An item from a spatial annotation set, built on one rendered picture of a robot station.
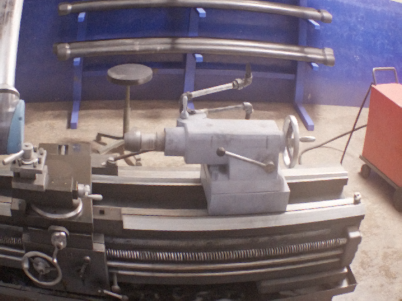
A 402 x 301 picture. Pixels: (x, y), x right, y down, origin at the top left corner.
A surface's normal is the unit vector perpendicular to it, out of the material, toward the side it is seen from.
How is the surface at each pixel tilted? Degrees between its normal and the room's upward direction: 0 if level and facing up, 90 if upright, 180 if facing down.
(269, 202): 90
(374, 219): 0
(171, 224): 36
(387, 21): 90
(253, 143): 82
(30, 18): 90
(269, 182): 62
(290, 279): 0
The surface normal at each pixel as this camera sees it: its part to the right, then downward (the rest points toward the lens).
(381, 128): -0.89, 0.14
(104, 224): 0.12, 0.44
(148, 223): 0.12, -0.48
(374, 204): 0.07, -0.90
